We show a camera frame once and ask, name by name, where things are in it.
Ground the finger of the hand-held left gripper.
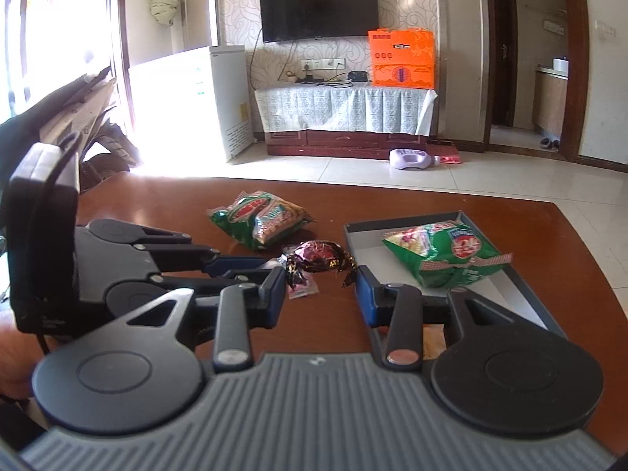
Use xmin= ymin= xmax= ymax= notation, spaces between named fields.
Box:
xmin=132 ymin=228 xmax=270 ymax=279
xmin=152 ymin=267 xmax=286 ymax=301

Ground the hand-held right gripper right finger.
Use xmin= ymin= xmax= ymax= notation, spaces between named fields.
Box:
xmin=356 ymin=265 xmax=511 ymax=372

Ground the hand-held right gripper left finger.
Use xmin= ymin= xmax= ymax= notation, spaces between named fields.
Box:
xmin=126 ymin=266 xmax=288 ymax=374

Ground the dark red candy wrapper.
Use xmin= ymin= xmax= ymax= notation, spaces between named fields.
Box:
xmin=279 ymin=239 xmax=359 ymax=291

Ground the grey box tray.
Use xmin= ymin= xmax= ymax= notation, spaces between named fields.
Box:
xmin=343 ymin=210 xmax=567 ymax=369

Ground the person's left hand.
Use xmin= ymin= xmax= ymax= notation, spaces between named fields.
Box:
xmin=0 ymin=326 xmax=41 ymax=399

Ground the silver maroon snack packet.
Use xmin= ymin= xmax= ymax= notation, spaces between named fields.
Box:
xmin=288 ymin=275 xmax=319 ymax=301

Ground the green cracker bag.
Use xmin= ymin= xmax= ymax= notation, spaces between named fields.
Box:
xmin=207 ymin=190 xmax=316 ymax=251

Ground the green bag with striped edges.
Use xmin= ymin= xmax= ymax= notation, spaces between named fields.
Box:
xmin=382 ymin=221 xmax=513 ymax=289

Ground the purple plastic bottle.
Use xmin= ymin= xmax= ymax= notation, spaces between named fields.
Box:
xmin=389 ymin=147 xmax=442 ymax=172

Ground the dark wooden television cabinet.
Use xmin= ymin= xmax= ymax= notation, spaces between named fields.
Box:
xmin=265 ymin=130 xmax=433 ymax=158

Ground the white chest freezer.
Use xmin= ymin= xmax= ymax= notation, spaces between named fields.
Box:
xmin=128 ymin=45 xmax=253 ymax=162

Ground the white lace cloth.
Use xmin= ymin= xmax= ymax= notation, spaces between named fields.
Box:
xmin=254 ymin=82 xmax=437 ymax=135

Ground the orange gift box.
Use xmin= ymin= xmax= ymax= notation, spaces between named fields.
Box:
xmin=368 ymin=28 xmax=436 ymax=90

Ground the wooden kitchen cabinet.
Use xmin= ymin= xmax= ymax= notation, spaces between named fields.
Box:
xmin=532 ymin=64 xmax=570 ymax=138

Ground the dark wooden door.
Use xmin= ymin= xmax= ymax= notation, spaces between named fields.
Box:
xmin=491 ymin=0 xmax=519 ymax=128

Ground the black wall television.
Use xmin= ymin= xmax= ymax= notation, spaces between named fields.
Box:
xmin=258 ymin=0 xmax=380 ymax=44

